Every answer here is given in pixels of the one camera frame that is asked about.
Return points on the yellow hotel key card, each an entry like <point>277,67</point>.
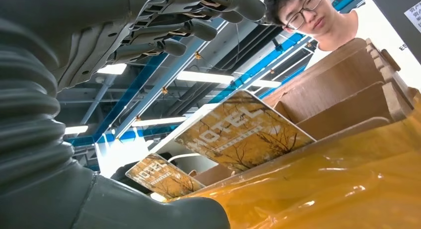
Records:
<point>243,132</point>
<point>164,176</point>

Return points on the ceiling light strip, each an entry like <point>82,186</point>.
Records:
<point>75,129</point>
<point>204,77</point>
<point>158,121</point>

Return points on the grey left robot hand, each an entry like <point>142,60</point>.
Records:
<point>82,23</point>

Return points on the grey laptop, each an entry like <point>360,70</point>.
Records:
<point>388,10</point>

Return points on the person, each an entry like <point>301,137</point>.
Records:
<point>315,23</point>

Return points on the wooden organizer with yellow tape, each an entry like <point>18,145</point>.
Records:
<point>329,89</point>

